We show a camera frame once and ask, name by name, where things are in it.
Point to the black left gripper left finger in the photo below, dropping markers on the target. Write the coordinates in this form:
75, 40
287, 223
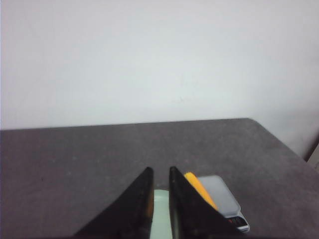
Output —
130, 216

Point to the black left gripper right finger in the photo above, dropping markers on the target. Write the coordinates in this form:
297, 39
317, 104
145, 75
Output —
191, 216

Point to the yellow corn cob piece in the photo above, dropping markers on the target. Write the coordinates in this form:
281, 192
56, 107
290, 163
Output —
201, 190

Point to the light green oval plate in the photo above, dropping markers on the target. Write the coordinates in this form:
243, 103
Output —
161, 226

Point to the silver digital kitchen scale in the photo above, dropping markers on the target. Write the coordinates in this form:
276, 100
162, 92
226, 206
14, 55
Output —
226, 203

